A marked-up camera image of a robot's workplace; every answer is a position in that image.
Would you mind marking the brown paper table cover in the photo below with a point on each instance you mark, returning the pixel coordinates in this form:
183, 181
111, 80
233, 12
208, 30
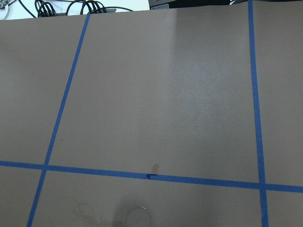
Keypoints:
187, 117

